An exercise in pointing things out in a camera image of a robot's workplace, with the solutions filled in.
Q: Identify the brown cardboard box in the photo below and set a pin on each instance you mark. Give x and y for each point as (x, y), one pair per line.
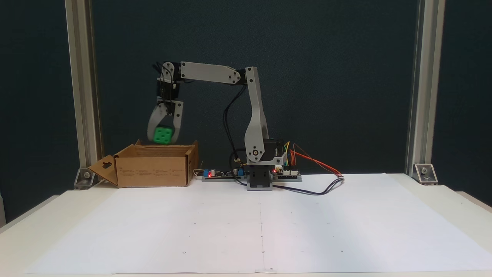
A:
(150, 169)

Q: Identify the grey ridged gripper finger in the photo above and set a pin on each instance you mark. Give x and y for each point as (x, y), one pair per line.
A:
(153, 119)

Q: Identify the aluminium frame post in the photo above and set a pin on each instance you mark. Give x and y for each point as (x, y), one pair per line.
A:
(82, 77)
(424, 77)

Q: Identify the metal corner bracket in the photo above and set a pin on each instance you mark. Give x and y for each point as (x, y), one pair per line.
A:
(85, 177)
(426, 174)

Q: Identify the green dice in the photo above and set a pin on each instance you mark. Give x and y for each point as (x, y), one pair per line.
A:
(163, 135)

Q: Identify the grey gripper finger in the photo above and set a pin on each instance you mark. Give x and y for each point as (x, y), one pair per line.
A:
(178, 115)

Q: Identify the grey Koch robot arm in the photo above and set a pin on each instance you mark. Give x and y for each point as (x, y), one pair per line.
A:
(255, 127)

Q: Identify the white paper sheet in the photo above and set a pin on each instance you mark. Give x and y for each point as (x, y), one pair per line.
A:
(326, 231)

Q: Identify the blue circuit board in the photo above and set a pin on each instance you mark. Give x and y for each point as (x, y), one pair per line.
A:
(223, 175)

